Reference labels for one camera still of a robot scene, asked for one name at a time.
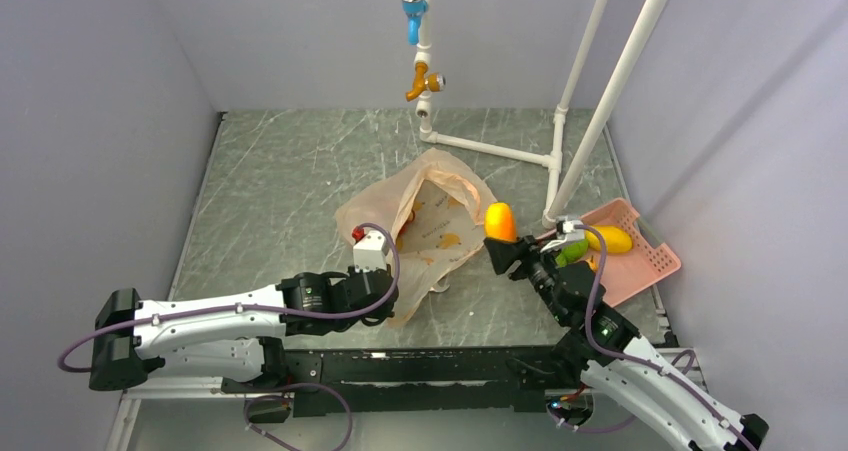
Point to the orange banana-print plastic bag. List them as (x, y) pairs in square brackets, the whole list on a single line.
[(434, 209)]

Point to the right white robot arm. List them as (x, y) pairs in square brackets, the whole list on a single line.
[(605, 351)]

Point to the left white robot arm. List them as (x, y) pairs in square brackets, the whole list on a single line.
[(238, 337)]

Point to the orange fake fruit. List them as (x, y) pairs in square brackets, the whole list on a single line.
[(499, 223)]

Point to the yellow fake mango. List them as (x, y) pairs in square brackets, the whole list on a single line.
[(617, 241)]

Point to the orange tap valve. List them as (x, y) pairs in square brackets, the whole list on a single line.
[(424, 81)]

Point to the blue tap valve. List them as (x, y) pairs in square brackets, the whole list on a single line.
[(414, 11)]

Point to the green fake fruit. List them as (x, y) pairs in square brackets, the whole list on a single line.
[(572, 253)]

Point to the silver open-end wrench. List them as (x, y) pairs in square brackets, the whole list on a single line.
[(440, 287)]

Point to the pink plastic basket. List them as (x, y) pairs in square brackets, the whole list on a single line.
[(625, 275)]

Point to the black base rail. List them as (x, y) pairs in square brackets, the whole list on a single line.
[(519, 378)]

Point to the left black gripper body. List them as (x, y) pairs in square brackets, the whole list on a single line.
[(387, 312)]

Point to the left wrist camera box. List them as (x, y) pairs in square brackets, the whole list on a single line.
[(370, 250)]

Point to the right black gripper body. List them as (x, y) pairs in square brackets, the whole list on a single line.
[(541, 270)]

